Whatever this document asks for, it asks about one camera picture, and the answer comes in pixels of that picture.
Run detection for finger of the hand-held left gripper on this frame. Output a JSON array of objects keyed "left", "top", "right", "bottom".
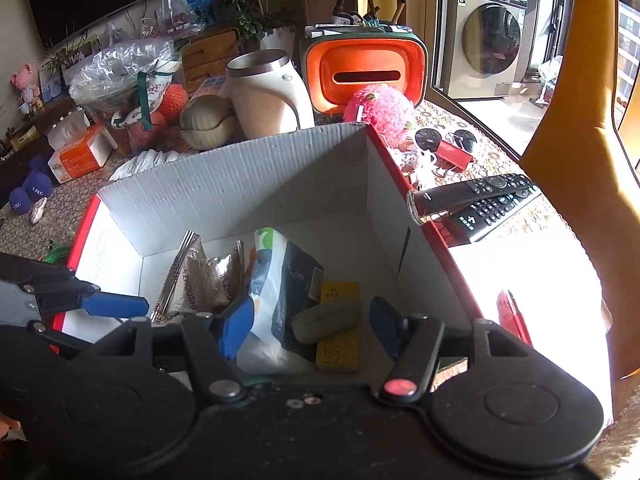
[
  {"left": 27, "top": 321, "right": 101, "bottom": 358},
  {"left": 0, "top": 252, "right": 150, "bottom": 318}
]

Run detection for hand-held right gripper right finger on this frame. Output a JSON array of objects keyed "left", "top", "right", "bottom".
[{"left": 369, "top": 296, "right": 538, "bottom": 405}]

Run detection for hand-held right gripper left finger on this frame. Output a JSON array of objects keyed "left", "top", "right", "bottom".
[{"left": 92, "top": 294, "right": 255, "bottom": 403}]

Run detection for brown snack packet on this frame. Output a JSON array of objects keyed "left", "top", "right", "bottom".
[{"left": 210, "top": 240, "right": 247, "bottom": 311}]

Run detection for silver snack packet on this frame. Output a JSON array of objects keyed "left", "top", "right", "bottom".
[{"left": 152, "top": 230, "right": 221, "bottom": 321}]

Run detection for small yellow box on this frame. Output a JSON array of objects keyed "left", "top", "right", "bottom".
[{"left": 315, "top": 281, "right": 361, "bottom": 373}]

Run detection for grey-green oval case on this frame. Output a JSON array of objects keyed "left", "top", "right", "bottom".
[{"left": 291, "top": 297, "right": 362, "bottom": 345}]

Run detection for green embroidered tassel sachet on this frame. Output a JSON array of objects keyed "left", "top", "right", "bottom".
[{"left": 40, "top": 242, "right": 75, "bottom": 264}]

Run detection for white and navy snack packet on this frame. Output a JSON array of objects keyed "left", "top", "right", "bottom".
[{"left": 235, "top": 227, "right": 326, "bottom": 376}]

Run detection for red cardboard box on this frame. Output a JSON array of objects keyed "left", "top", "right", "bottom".
[{"left": 50, "top": 122, "right": 533, "bottom": 376}]

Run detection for blue dumbbell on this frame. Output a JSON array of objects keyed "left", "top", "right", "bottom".
[
  {"left": 27, "top": 156, "right": 55, "bottom": 198},
  {"left": 7, "top": 186, "right": 32, "bottom": 216}
]

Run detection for crumpled white paper towel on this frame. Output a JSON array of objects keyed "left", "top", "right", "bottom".
[{"left": 109, "top": 150, "right": 187, "bottom": 181}]

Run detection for black many-button remote control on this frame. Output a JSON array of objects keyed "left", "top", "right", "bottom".
[{"left": 442, "top": 187, "right": 543, "bottom": 246}]

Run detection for orange tissue box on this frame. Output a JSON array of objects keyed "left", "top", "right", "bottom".
[{"left": 47, "top": 110, "right": 118, "bottom": 184}]

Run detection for slim black remote control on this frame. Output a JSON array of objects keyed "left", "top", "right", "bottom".
[{"left": 407, "top": 174, "right": 532, "bottom": 222}]

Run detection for black sunglasses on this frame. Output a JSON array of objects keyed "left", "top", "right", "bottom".
[{"left": 415, "top": 127, "right": 478, "bottom": 154}]

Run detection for pale green round container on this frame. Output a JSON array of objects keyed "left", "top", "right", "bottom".
[{"left": 179, "top": 94, "right": 239, "bottom": 152}]

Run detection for pink fuzzy ball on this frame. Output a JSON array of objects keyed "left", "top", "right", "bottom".
[{"left": 344, "top": 85, "right": 416, "bottom": 148}]

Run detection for pink teddy bear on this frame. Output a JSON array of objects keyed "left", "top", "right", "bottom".
[{"left": 11, "top": 62, "right": 42, "bottom": 107}]

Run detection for yellow giraffe-shaped chair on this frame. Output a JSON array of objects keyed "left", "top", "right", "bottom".
[{"left": 517, "top": 0, "right": 640, "bottom": 381}]

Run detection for plastic bag covered bucket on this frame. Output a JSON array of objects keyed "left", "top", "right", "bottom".
[{"left": 67, "top": 37, "right": 190, "bottom": 157}]

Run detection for wooden TV cabinet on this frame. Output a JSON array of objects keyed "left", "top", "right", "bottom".
[{"left": 0, "top": 27, "right": 243, "bottom": 176}]

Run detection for orange green storage box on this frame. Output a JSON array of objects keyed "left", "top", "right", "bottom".
[{"left": 300, "top": 22, "right": 430, "bottom": 121}]

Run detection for white plastic bag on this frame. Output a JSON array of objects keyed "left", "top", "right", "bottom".
[{"left": 159, "top": 0, "right": 206, "bottom": 38}]

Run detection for washing machine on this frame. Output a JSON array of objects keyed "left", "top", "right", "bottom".
[{"left": 440, "top": 0, "right": 529, "bottom": 101}]

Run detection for tall potted plant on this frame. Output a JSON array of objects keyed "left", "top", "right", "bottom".
[{"left": 192, "top": 0, "right": 297, "bottom": 58}]

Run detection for cream mug with handle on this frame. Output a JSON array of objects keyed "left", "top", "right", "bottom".
[{"left": 226, "top": 50, "right": 316, "bottom": 142}]

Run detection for white pedestal fan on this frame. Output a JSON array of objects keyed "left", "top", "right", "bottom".
[{"left": 530, "top": 55, "right": 564, "bottom": 108}]

